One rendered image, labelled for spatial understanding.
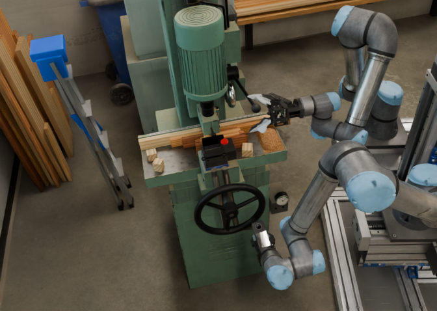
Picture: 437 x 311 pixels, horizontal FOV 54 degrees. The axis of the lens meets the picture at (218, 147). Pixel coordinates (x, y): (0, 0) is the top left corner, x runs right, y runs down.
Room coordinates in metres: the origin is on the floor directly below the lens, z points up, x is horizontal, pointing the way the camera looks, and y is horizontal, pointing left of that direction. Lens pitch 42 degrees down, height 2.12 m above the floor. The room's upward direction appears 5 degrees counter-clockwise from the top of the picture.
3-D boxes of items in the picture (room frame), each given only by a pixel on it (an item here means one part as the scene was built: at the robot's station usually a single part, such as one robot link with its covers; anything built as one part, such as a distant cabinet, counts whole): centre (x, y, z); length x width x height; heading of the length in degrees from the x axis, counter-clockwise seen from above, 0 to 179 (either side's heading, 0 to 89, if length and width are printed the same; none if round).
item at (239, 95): (1.61, -0.10, 1.02); 0.09 x 0.07 x 0.12; 99
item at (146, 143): (1.43, 0.04, 0.93); 0.60 x 0.02 x 0.05; 99
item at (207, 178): (1.22, 0.01, 0.92); 0.15 x 0.13 x 0.09; 99
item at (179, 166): (1.30, 0.02, 0.87); 0.61 x 0.30 x 0.06; 99
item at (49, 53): (1.92, 0.73, 0.58); 0.27 x 0.25 x 1.16; 103
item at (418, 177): (0.96, -0.71, 0.98); 0.13 x 0.12 x 0.14; 9
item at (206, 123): (1.43, 0.03, 0.99); 0.14 x 0.07 x 0.09; 9
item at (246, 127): (1.42, -0.06, 0.92); 0.54 x 0.02 x 0.04; 99
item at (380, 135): (1.46, -0.75, 0.87); 0.15 x 0.15 x 0.10
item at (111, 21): (3.23, 0.62, 0.48); 0.64 x 0.54 x 0.97; 103
